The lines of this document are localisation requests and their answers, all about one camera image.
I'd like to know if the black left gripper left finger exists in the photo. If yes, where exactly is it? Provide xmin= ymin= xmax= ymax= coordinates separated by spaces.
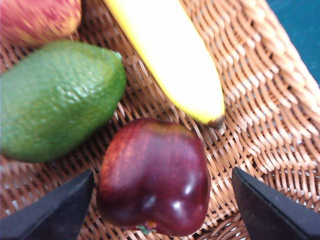
xmin=0 ymin=169 xmax=95 ymax=240

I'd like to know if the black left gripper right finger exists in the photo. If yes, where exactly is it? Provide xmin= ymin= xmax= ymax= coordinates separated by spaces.
xmin=231 ymin=166 xmax=320 ymax=240

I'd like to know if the dark red plum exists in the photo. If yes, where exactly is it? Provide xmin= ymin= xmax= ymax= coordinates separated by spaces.
xmin=96 ymin=117 xmax=212 ymax=237

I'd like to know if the green bumpy avocado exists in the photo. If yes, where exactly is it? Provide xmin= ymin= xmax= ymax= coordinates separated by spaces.
xmin=0 ymin=39 xmax=127 ymax=164

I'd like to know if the brown wicker basket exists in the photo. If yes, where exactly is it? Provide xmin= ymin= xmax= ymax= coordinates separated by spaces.
xmin=0 ymin=0 xmax=320 ymax=240

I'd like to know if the dark teal rectangular tray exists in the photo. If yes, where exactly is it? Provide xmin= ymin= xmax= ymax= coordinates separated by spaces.
xmin=265 ymin=0 xmax=320 ymax=89

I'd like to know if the yellow banana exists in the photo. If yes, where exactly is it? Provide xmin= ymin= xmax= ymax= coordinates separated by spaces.
xmin=103 ymin=0 xmax=226 ymax=130

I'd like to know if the red yellow apple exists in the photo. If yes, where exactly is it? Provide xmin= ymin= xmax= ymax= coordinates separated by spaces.
xmin=0 ymin=0 xmax=83 ymax=49

